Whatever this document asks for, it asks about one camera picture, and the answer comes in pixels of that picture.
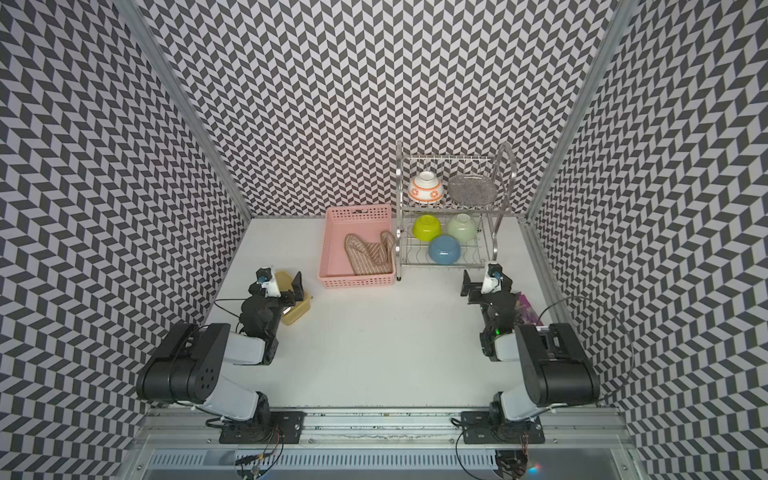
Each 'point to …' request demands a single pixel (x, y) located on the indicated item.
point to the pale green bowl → (462, 226)
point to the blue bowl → (444, 249)
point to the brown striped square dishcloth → (369, 258)
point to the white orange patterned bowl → (426, 188)
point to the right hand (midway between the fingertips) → (480, 274)
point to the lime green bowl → (427, 227)
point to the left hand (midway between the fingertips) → (284, 275)
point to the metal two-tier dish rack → (449, 208)
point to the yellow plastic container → (301, 309)
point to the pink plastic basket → (366, 222)
